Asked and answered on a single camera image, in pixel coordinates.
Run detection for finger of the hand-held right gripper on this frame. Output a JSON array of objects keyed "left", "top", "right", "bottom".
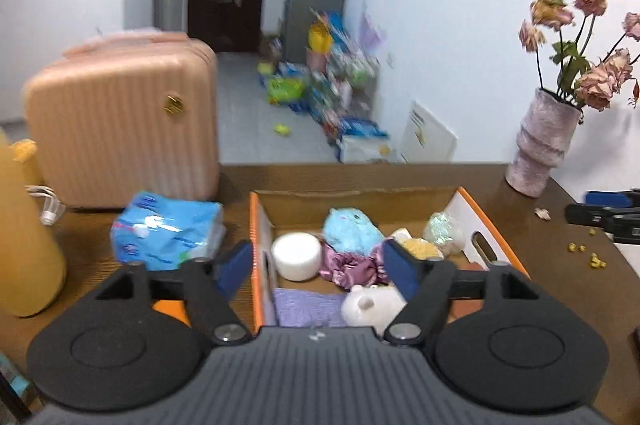
[
  {"left": 565, "top": 204, "right": 640, "bottom": 231},
  {"left": 585, "top": 190, "right": 640, "bottom": 210}
]

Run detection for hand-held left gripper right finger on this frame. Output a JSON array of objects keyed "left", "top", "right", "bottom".
[{"left": 382, "top": 237, "right": 538, "bottom": 348}]

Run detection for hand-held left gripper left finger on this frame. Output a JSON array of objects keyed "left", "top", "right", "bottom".
[{"left": 95, "top": 239, "right": 254, "bottom": 347}]

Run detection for yellow sponge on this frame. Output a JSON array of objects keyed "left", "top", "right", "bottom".
[{"left": 400, "top": 237, "right": 443, "bottom": 261}]

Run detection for white plush toy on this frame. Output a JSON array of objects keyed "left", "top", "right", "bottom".
[{"left": 342, "top": 284, "right": 408, "bottom": 337}]

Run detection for purple satin scrunchie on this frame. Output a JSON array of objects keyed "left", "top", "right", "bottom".
[{"left": 319, "top": 250, "right": 396, "bottom": 288}]

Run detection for iridescent ball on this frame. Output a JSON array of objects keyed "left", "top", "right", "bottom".
[{"left": 422, "top": 211, "right": 466, "bottom": 251}]

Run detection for blue plush toy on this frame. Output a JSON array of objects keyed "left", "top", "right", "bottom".
[{"left": 322, "top": 207, "right": 385, "bottom": 256}]

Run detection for white foam cylinder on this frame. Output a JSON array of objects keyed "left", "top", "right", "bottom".
[{"left": 271, "top": 232, "right": 323, "bottom": 281}]

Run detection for orange-edged cardboard box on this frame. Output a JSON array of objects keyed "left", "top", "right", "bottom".
[{"left": 249, "top": 186, "right": 531, "bottom": 341}]

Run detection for purple towel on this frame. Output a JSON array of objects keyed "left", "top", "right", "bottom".
[{"left": 274, "top": 287, "right": 348, "bottom": 328}]

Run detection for blue tissue pack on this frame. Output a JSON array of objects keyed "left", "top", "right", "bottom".
[{"left": 111, "top": 191, "right": 227, "bottom": 271}]

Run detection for pink ribbed vase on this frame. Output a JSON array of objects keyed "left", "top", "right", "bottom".
[{"left": 505, "top": 87, "right": 583, "bottom": 198}]

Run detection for dried pink flowers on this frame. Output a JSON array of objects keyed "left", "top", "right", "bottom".
[{"left": 519, "top": 0, "right": 640, "bottom": 110}]

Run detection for white carton box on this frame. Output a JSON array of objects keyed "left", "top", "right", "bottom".
[{"left": 336, "top": 135, "right": 393, "bottom": 163}]

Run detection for white panel board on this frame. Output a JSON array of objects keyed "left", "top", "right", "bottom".
[{"left": 400, "top": 101, "right": 458, "bottom": 163}]

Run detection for blue packet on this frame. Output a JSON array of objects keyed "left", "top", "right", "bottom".
[{"left": 340, "top": 117, "right": 388, "bottom": 138}]

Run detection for green and yellow bag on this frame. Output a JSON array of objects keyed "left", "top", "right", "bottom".
[{"left": 267, "top": 77, "right": 306, "bottom": 103}]

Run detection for pink ribbed suitcase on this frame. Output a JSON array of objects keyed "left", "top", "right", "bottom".
[{"left": 22, "top": 30, "right": 221, "bottom": 210}]

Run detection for pile of colourful packages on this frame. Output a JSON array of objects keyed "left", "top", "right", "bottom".
[{"left": 307, "top": 50, "right": 378, "bottom": 126}]

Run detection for yellow bottle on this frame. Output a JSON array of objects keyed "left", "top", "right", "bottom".
[{"left": 0, "top": 125, "right": 68, "bottom": 318}]

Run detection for small yellow fuzzy item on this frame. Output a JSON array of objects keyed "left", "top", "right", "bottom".
[{"left": 10, "top": 139, "right": 43, "bottom": 186}]

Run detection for white cord loop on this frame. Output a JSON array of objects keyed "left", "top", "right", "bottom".
[{"left": 25, "top": 185, "right": 67, "bottom": 227}]

